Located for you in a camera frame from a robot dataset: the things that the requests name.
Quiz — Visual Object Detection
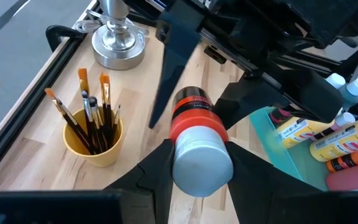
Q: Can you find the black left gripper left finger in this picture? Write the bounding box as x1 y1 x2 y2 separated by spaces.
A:
104 139 176 224

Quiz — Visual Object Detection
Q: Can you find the teal translucent plastic bin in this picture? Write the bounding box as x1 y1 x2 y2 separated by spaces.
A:
249 105 358 192

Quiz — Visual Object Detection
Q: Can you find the large red paint bottle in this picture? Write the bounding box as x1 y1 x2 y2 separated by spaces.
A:
324 161 358 192

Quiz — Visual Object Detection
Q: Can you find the small red paint bottle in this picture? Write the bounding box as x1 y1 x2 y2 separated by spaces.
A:
168 86 234 198

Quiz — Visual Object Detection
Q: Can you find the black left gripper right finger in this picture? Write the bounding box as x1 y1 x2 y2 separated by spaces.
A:
224 141 320 224

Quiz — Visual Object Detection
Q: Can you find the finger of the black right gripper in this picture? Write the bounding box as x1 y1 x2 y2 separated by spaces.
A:
149 0 205 129
213 74 289 131

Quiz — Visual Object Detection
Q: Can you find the large slate blue paint bottle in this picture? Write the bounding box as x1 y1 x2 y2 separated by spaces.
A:
337 77 358 111

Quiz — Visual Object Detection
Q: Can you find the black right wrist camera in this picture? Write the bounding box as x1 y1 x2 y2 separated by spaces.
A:
290 0 358 49

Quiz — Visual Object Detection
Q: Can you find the small orange paint bottle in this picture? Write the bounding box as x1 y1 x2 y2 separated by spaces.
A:
326 146 358 174

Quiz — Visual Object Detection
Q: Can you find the large yellow paint bottle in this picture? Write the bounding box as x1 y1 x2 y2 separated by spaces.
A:
277 116 338 149
309 116 358 163

